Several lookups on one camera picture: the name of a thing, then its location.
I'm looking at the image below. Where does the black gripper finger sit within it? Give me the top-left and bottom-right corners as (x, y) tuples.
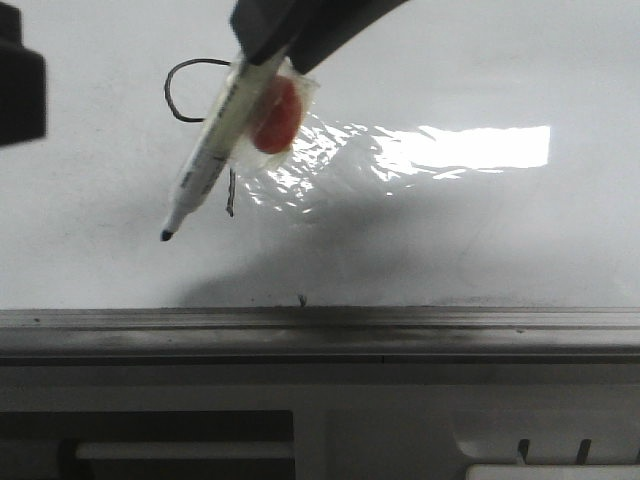
(288, 0), (405, 74)
(230, 0), (320, 65)

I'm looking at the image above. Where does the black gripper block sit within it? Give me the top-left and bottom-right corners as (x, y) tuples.
(1, 4), (47, 146)

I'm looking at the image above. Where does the white whiteboard marker pen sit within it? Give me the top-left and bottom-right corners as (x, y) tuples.
(160, 49), (286, 242)

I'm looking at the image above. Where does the red magnet taped to marker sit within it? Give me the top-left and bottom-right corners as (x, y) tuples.
(231, 59), (319, 177)

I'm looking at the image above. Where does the grey aluminium whiteboard tray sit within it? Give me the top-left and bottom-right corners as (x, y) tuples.
(1, 306), (639, 360)

